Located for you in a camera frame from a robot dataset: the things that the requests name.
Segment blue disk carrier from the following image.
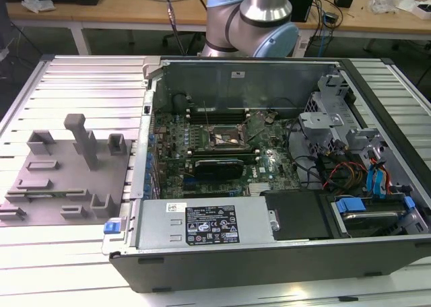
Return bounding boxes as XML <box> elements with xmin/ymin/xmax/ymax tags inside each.
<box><xmin>333</xmin><ymin>195</ymin><xmax>417</xmax><ymax>236</ymax></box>

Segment coloured power wire bundle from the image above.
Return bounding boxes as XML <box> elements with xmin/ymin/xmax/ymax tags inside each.
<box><xmin>321</xmin><ymin>160</ymin><xmax>368</xmax><ymax>190</ymax></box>

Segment grey parts rack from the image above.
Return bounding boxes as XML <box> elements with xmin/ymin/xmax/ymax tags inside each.
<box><xmin>0</xmin><ymin>113</ymin><xmax>132</xmax><ymax>226</ymax></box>

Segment hard disk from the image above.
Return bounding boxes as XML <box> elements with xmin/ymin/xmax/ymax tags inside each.
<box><xmin>343</xmin><ymin>211</ymin><xmax>405</xmax><ymax>237</ymax></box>

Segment grey power supply unit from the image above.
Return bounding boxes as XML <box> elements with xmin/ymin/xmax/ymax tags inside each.
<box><xmin>136</xmin><ymin>199</ymin><xmax>270</xmax><ymax>250</ymax></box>

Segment metal locking lever wire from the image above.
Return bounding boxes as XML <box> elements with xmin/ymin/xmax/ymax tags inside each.
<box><xmin>203</xmin><ymin>100</ymin><xmax>213</xmax><ymax>128</ymax></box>

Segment black plastic shroud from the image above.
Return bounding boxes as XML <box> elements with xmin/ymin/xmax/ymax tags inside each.
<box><xmin>262</xmin><ymin>191</ymin><xmax>334</xmax><ymax>240</ymax></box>

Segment silver chipset heatsink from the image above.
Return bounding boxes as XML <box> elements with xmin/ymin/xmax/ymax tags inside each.
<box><xmin>248</xmin><ymin>182</ymin><xmax>272</xmax><ymax>196</ymax></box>

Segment green RAM stick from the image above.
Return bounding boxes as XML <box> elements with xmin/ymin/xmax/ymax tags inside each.
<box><xmin>191</xmin><ymin>151</ymin><xmax>259</xmax><ymax>162</ymax></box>

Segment green motherboard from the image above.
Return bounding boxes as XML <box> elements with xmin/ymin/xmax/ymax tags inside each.
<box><xmin>153</xmin><ymin>110</ymin><xmax>302</xmax><ymax>199</ymax></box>

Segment CPU socket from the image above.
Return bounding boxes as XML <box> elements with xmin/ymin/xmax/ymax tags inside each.
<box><xmin>205</xmin><ymin>122</ymin><xmax>251</xmax><ymax>152</ymax></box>

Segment blue flat wire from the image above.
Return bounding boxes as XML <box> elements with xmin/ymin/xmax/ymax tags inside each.
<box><xmin>376</xmin><ymin>165</ymin><xmax>389</xmax><ymax>200</ymax></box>
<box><xmin>366</xmin><ymin>164</ymin><xmax>377</xmax><ymax>200</ymax></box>

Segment wooden desk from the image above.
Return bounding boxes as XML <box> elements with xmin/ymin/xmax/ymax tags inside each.
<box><xmin>0</xmin><ymin>0</ymin><xmax>431</xmax><ymax>57</ymax></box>

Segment black graphics card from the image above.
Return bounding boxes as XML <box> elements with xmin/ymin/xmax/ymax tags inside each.
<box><xmin>193</xmin><ymin>158</ymin><xmax>245</xmax><ymax>180</ymax></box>

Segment small white box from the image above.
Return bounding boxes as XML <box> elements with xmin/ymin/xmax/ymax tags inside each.
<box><xmin>414</xmin><ymin>2</ymin><xmax>431</xmax><ymax>20</ymax></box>

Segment clear plastic bags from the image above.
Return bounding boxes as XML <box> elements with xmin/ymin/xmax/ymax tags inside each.
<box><xmin>368</xmin><ymin>0</ymin><xmax>418</xmax><ymax>15</ymax></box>

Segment crumpled white plastic bag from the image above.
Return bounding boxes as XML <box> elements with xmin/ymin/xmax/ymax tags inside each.
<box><xmin>20</xmin><ymin>0</ymin><xmax>57</xmax><ymax>13</ymax></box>

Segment black computer tower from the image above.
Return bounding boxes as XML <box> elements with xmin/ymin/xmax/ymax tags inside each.
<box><xmin>289</xmin><ymin>0</ymin><xmax>319</xmax><ymax>24</ymax></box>

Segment metal disk bay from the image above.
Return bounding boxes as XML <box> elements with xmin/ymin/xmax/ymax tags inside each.
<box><xmin>346</xmin><ymin>127</ymin><xmax>391</xmax><ymax>173</ymax></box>
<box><xmin>298</xmin><ymin>73</ymin><xmax>358</xmax><ymax>160</ymax></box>

